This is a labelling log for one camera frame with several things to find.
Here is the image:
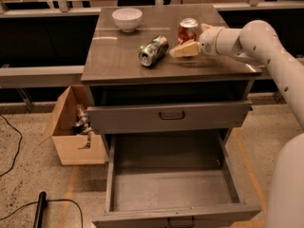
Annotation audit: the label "red coke can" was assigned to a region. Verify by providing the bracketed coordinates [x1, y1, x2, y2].
[178, 18, 199, 45]

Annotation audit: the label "grey drawer cabinet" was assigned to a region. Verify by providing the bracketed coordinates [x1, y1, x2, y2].
[81, 4, 263, 228]

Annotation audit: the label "cardboard box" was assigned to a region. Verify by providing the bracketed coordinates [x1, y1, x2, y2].
[40, 85, 106, 165]

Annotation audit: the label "grey metal rail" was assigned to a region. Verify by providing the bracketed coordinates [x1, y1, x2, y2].
[0, 66, 85, 88]

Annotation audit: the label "green soda can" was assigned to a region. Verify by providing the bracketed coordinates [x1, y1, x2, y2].
[139, 35, 169, 67]

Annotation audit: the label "black power strip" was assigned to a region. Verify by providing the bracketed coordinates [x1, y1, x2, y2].
[33, 191, 48, 228]

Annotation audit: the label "closed upper grey drawer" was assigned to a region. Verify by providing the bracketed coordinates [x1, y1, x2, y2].
[87, 101, 252, 134]

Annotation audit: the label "white ceramic bowl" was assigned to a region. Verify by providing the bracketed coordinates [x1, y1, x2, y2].
[112, 8, 143, 32]

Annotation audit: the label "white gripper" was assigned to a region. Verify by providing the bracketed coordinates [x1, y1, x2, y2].
[169, 23, 224, 58]

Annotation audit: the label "open middle grey drawer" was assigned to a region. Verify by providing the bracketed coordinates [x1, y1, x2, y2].
[93, 130, 260, 228]

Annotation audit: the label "black floor cable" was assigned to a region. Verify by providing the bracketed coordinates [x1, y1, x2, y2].
[0, 113, 24, 178]

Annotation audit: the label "cans inside cardboard box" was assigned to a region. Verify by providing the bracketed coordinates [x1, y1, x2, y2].
[72, 104, 93, 135]

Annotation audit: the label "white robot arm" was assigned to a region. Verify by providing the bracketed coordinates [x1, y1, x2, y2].
[170, 20, 304, 228]

